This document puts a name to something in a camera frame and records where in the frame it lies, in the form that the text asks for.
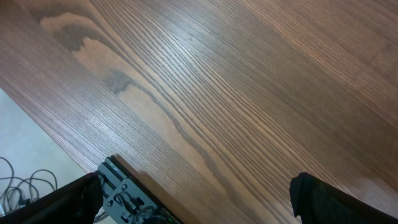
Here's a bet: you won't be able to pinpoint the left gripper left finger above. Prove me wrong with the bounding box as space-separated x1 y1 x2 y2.
1 172 103 224

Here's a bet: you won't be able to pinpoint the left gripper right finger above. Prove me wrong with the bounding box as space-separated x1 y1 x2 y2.
289 172 397 224

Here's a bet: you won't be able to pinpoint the floor cables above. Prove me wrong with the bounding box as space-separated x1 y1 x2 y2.
0 156 58 215

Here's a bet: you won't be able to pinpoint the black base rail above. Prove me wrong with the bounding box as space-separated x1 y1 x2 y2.
96 156 183 224

